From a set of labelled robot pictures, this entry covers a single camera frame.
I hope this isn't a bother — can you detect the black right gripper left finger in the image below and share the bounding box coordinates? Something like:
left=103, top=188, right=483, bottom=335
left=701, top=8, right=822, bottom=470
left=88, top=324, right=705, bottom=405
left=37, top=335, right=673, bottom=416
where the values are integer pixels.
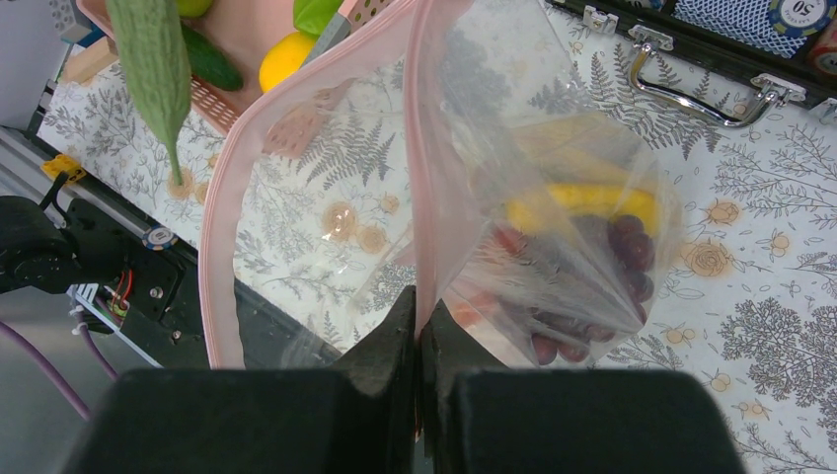
left=63, top=286, right=417, bottom=473

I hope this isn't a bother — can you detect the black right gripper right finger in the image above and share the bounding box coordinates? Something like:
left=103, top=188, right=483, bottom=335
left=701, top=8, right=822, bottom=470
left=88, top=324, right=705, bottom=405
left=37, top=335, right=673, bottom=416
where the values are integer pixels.
left=420, top=305, right=744, bottom=473

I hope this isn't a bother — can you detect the dark red grape bunch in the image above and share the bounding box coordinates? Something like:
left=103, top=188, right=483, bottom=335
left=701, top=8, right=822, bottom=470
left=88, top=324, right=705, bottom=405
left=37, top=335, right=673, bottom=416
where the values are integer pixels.
left=497, top=214, right=655, bottom=365

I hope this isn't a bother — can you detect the red orange mango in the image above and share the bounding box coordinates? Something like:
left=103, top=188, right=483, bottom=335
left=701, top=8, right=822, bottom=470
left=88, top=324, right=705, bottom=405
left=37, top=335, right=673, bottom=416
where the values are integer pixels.
left=449, top=225, right=526, bottom=329

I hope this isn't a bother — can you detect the yellow lemon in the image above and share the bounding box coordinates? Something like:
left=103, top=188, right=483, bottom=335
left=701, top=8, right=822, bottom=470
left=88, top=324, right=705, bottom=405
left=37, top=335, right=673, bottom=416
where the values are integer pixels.
left=503, top=183, right=661, bottom=235

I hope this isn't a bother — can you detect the clear zip top bag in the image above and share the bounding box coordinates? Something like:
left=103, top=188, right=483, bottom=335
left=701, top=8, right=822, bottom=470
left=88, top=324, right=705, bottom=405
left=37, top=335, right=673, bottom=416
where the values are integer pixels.
left=198, top=1, right=683, bottom=369

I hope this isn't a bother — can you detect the orange fruit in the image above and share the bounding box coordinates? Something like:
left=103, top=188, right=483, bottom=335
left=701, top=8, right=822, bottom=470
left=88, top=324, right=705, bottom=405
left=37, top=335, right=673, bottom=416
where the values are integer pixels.
left=259, top=32, right=317, bottom=93

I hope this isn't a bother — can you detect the green lime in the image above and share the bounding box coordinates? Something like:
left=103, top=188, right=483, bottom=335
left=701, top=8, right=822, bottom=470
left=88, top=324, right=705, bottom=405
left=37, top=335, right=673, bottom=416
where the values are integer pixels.
left=292, top=0, right=342, bottom=37

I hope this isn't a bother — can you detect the green cucumber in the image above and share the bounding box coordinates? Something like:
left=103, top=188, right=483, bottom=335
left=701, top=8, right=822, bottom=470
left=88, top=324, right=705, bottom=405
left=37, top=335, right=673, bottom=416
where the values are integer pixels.
left=181, top=24, right=244, bottom=92

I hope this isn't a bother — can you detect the green pear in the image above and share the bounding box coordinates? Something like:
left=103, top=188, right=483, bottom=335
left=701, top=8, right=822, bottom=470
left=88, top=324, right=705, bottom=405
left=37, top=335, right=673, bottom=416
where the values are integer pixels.
left=175, top=0, right=214, bottom=19

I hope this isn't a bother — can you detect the loose poker chip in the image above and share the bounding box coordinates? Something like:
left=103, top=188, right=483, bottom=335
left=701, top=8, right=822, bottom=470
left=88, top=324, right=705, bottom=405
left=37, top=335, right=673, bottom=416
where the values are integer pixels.
left=141, top=225, right=179, bottom=252

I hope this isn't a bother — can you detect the floral table mat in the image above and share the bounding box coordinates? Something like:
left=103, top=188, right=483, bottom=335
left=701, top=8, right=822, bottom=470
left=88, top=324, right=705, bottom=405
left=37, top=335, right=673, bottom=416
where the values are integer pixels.
left=40, top=1, right=836, bottom=473

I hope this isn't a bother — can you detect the pink plastic basket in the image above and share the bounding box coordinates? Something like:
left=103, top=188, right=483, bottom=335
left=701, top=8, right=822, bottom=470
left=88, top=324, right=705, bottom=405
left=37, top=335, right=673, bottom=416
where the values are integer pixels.
left=75, top=0, right=400, bottom=137

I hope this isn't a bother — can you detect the black poker chip case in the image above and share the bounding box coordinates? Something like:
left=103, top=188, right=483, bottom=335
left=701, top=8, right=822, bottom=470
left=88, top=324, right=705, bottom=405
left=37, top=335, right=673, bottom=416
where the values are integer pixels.
left=549, top=1, right=836, bottom=129

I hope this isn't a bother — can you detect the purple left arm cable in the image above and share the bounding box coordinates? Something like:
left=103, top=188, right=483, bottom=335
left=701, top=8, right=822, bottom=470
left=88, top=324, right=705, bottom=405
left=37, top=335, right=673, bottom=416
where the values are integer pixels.
left=0, top=313, right=119, bottom=424

